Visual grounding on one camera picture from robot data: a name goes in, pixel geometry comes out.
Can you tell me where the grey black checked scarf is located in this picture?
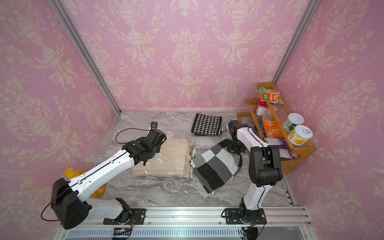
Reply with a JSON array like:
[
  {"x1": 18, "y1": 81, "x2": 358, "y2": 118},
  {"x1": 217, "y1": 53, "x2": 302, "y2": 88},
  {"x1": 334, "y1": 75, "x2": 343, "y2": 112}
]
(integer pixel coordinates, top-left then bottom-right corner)
[{"x1": 191, "y1": 140, "x2": 243, "y2": 194}]

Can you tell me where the cream fuzzy scarf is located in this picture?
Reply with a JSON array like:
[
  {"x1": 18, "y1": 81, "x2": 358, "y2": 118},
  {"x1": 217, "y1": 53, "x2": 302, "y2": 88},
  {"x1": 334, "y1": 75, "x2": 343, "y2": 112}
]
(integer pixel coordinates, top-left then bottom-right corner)
[{"x1": 132, "y1": 138, "x2": 197, "y2": 179}]

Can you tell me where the clear plastic vacuum bag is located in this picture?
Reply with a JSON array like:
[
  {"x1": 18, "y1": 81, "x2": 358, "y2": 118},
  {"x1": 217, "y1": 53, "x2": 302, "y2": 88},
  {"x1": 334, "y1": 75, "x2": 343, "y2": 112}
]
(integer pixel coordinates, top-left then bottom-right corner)
[{"x1": 87, "y1": 129, "x2": 196, "y2": 183}]

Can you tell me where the black white houndstooth scarf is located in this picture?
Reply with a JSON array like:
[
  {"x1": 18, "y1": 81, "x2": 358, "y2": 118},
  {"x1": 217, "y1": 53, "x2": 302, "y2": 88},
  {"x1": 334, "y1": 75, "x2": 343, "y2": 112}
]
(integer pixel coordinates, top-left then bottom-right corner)
[{"x1": 191, "y1": 114, "x2": 223, "y2": 137}]

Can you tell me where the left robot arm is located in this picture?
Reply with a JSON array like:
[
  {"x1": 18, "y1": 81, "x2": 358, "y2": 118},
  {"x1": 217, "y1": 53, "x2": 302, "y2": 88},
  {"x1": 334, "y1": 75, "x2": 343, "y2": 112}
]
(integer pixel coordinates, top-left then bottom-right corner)
[{"x1": 50, "y1": 128, "x2": 167, "y2": 230}]

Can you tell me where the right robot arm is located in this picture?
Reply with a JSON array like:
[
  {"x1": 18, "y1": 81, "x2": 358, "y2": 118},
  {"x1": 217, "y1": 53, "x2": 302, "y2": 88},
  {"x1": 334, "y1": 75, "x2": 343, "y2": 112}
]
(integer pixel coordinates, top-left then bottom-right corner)
[{"x1": 228, "y1": 120, "x2": 283, "y2": 227}]

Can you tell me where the wooden two-tier rack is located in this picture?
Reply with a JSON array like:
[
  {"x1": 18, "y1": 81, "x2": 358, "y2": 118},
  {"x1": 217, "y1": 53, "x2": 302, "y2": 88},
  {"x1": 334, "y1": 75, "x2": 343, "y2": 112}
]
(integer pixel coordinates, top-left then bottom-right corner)
[{"x1": 237, "y1": 99, "x2": 316, "y2": 174}]

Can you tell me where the pink lid white jar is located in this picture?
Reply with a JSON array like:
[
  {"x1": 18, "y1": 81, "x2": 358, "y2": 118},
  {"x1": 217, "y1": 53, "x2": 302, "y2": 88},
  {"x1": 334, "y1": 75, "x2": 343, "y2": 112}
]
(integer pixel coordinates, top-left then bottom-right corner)
[{"x1": 256, "y1": 99, "x2": 269, "y2": 116}]

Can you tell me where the purple snack packet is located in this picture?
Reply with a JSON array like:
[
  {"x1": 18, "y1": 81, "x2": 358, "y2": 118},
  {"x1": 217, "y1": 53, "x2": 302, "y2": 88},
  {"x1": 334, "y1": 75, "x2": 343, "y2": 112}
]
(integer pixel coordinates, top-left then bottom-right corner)
[{"x1": 265, "y1": 138, "x2": 296, "y2": 161}]

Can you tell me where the green orange snack packet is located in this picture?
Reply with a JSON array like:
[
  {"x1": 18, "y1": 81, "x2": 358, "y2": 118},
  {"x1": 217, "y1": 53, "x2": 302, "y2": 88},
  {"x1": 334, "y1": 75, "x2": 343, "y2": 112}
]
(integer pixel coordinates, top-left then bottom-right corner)
[{"x1": 259, "y1": 87, "x2": 284, "y2": 105}]

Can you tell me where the yellow white can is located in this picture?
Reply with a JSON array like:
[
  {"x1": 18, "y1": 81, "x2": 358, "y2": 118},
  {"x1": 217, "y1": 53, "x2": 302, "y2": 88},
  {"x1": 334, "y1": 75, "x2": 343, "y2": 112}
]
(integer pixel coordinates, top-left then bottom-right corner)
[{"x1": 288, "y1": 125, "x2": 314, "y2": 146}]

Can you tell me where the green white can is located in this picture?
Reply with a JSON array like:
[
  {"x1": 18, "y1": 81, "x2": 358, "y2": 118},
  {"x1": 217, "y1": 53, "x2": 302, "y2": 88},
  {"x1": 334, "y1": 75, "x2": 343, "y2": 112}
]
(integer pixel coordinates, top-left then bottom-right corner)
[{"x1": 283, "y1": 113, "x2": 305, "y2": 132}]

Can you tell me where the yellow orange bottle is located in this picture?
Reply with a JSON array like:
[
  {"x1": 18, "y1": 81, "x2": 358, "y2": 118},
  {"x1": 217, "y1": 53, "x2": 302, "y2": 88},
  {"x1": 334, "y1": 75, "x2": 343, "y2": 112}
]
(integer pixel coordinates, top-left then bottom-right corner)
[{"x1": 65, "y1": 168, "x2": 107, "y2": 199}]

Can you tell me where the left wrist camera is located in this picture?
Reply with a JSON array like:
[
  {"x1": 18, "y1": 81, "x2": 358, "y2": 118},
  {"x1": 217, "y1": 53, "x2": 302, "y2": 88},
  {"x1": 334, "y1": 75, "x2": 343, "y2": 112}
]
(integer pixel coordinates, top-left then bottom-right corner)
[{"x1": 150, "y1": 122, "x2": 158, "y2": 129}]

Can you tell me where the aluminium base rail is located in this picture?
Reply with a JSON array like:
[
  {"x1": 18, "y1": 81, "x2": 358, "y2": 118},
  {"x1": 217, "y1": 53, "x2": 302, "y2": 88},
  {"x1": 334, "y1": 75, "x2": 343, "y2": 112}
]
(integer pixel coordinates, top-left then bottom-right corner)
[{"x1": 53, "y1": 205, "x2": 316, "y2": 240}]

